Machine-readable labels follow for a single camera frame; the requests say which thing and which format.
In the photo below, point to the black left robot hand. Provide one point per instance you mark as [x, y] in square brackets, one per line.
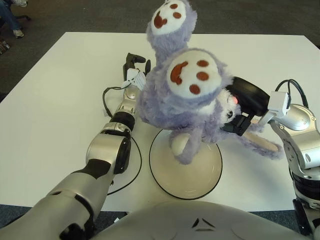
[130, 61]

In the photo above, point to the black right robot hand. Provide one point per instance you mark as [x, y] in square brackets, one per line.
[247, 97]

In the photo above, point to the purple plush bunny doll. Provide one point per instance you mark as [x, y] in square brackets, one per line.
[180, 95]

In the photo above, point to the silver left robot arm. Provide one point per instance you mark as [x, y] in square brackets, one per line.
[105, 147]

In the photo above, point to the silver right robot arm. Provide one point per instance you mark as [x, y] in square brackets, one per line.
[297, 130]

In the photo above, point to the white plate with black rim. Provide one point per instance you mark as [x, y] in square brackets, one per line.
[197, 172]

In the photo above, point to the black chair wheel base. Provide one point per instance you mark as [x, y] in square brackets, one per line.
[22, 17]

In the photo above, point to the dark box with orange print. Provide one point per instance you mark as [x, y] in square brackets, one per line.
[4, 47]

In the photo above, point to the person in blue jeans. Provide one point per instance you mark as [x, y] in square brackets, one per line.
[11, 16]

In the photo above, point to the silver robot torso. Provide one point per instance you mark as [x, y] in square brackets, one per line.
[200, 225]

